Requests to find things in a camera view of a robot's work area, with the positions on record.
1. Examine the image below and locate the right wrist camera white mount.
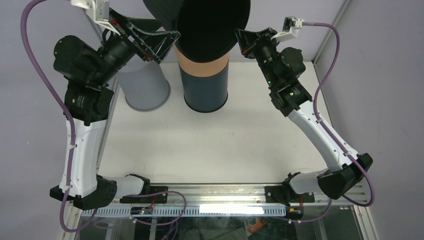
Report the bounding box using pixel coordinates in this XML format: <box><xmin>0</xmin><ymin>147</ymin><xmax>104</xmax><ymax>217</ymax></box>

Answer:
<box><xmin>271</xmin><ymin>16</ymin><xmax>305</xmax><ymax>43</ymax></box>

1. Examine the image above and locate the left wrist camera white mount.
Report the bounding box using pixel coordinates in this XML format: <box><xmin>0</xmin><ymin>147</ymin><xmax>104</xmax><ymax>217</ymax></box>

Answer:
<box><xmin>70</xmin><ymin>0</ymin><xmax>121</xmax><ymax>36</ymax></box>

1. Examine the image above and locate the grey plastic bucket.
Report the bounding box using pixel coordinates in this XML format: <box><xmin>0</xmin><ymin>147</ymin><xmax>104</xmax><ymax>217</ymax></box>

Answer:
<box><xmin>116</xmin><ymin>56</ymin><xmax>171</xmax><ymax>112</ymax></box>

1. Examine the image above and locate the orange plastic bucket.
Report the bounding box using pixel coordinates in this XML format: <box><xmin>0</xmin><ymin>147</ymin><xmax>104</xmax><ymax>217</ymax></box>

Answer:
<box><xmin>174</xmin><ymin>47</ymin><xmax>229</xmax><ymax>78</ymax></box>

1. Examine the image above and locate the black ribbed plastic bucket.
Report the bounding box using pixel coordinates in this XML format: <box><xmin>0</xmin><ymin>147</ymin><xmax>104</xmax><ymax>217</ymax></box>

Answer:
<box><xmin>144</xmin><ymin>0</ymin><xmax>251</xmax><ymax>63</ymax></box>

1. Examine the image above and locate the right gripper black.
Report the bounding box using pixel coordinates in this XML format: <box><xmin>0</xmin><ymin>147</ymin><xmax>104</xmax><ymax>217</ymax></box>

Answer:
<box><xmin>234</xmin><ymin>28</ymin><xmax>280</xmax><ymax>89</ymax></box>

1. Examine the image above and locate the left aluminium frame post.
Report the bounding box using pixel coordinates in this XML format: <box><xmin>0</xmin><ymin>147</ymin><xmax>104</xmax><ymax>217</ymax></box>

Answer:
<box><xmin>71</xmin><ymin>0</ymin><xmax>103</xmax><ymax>43</ymax></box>

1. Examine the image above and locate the white slotted cable duct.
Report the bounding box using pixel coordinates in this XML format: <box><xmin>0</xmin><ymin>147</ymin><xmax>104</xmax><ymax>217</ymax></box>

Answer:
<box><xmin>95</xmin><ymin>203</ymin><xmax>286</xmax><ymax>218</ymax></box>

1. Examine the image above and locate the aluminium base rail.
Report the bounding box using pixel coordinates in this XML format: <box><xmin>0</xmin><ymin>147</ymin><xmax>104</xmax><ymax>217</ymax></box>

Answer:
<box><xmin>69</xmin><ymin>183</ymin><xmax>369</xmax><ymax>208</ymax></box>

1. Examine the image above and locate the right aluminium frame post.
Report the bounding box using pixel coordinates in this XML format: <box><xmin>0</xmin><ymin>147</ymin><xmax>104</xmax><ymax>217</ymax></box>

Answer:
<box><xmin>312</xmin><ymin>0</ymin><xmax>352</xmax><ymax>65</ymax></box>

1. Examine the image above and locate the orange object below table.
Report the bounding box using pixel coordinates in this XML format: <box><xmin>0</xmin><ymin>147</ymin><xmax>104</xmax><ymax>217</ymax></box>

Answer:
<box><xmin>246</xmin><ymin>217</ymin><xmax>268</xmax><ymax>234</ymax></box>

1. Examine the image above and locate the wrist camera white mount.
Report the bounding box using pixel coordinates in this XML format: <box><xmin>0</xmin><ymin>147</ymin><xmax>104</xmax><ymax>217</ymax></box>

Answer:
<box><xmin>70</xmin><ymin>0</ymin><xmax>121</xmax><ymax>36</ymax></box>
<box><xmin>271</xmin><ymin>16</ymin><xmax>305</xmax><ymax>43</ymax></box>

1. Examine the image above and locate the dark blue plastic bucket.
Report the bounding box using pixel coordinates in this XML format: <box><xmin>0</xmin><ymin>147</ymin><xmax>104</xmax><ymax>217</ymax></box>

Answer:
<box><xmin>179</xmin><ymin>64</ymin><xmax>229</xmax><ymax>113</ymax></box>

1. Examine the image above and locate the aluminium frame post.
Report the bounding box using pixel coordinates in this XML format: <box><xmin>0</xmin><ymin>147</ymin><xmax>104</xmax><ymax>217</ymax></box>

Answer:
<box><xmin>71</xmin><ymin>0</ymin><xmax>103</xmax><ymax>43</ymax></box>
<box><xmin>312</xmin><ymin>0</ymin><xmax>352</xmax><ymax>65</ymax></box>

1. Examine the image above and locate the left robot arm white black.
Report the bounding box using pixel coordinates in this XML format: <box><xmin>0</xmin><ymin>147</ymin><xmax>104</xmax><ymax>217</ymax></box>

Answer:
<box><xmin>50</xmin><ymin>9</ymin><xmax>181</xmax><ymax>211</ymax></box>

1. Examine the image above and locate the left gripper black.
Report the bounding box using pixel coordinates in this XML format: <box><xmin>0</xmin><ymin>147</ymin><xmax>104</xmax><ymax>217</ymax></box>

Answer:
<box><xmin>90</xmin><ymin>6</ymin><xmax>180</xmax><ymax>86</ymax></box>

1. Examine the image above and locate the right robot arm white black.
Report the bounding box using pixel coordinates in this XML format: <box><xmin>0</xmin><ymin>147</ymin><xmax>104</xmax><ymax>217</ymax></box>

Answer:
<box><xmin>235</xmin><ymin>28</ymin><xmax>373</xmax><ymax>203</ymax></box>

